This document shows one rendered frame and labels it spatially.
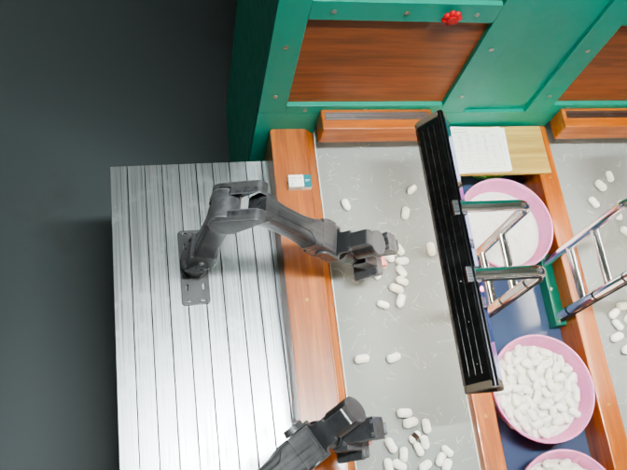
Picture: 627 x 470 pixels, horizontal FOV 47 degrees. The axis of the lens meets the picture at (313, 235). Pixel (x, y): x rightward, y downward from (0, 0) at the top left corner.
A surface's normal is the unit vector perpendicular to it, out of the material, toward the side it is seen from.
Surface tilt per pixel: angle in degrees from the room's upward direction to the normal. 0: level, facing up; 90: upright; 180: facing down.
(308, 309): 0
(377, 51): 90
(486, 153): 0
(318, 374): 0
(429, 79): 90
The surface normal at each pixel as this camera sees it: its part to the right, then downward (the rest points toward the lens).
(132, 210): 0.17, -0.38
